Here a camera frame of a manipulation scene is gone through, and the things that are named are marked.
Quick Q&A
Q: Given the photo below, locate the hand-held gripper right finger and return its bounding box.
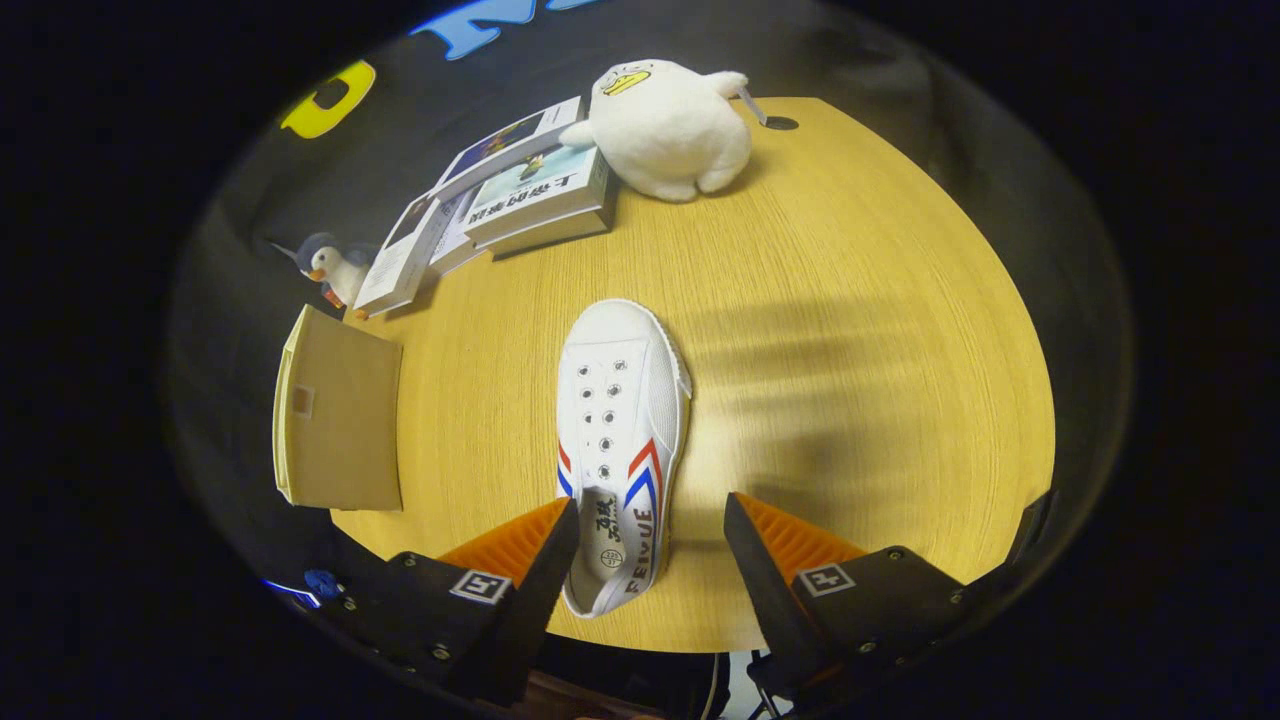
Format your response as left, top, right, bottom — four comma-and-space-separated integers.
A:
723, 491, 996, 706

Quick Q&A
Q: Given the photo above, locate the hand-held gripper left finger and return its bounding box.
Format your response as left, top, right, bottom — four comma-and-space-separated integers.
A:
340, 497, 583, 708

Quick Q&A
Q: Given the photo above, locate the white striped canvas shoe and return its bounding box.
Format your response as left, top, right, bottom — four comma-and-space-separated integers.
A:
556, 299, 693, 619

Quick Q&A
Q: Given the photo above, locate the beige fabric storage box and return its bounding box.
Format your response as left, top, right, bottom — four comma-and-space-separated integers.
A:
272, 305, 404, 512

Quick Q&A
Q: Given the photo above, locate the lit computer monitor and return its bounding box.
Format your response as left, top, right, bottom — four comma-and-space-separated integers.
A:
262, 577, 321, 609

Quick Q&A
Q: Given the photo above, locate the white portrait cover book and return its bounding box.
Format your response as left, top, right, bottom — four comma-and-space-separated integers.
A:
352, 192, 446, 319

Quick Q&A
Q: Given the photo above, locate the thin white booklet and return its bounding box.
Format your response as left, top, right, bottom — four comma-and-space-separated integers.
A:
428, 190, 491, 278

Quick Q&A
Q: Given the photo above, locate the blue penguin plush toy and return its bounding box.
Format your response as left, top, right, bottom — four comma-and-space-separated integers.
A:
295, 232, 381, 321

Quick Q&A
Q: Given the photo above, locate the pale teal cover book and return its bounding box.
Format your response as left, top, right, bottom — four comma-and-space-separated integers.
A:
463, 145, 616, 259

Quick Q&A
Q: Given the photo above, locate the blue photo cover book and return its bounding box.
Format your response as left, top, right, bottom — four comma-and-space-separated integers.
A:
433, 96, 584, 201

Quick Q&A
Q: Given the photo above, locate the white duck plush toy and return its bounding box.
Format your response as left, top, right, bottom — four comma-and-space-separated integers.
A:
558, 59, 766, 203

